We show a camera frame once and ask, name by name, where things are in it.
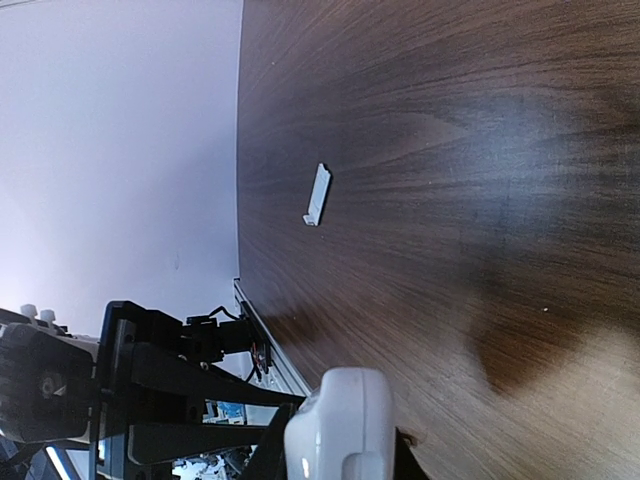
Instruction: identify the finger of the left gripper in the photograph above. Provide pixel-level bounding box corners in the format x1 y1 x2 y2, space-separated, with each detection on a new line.
131 343 305 407
128 424 266 463

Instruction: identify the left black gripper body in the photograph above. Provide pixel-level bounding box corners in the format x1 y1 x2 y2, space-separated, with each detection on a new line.
89 301 210 479

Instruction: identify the white remote control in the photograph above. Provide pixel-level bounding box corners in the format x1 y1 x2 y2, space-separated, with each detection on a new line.
284 367 396 480

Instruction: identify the white battery cover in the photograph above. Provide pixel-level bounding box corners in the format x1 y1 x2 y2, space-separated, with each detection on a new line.
302 163 332 227

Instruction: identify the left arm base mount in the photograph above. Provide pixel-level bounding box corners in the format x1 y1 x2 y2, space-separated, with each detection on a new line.
181 306 257 378

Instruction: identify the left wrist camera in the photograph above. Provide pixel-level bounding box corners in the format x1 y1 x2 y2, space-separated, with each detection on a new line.
1 304 99 444

